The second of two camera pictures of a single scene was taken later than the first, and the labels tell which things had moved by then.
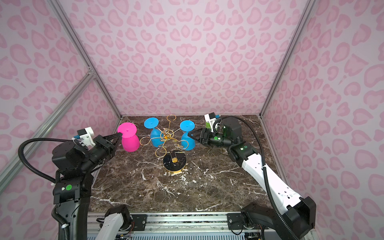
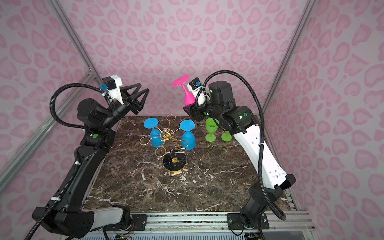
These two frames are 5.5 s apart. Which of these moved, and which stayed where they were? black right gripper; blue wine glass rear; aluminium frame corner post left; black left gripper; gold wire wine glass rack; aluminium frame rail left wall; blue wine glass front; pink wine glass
Moved: black right gripper; black left gripper; pink wine glass
Stayed: aluminium frame corner post left; gold wire wine glass rack; aluminium frame rail left wall; blue wine glass rear; blue wine glass front
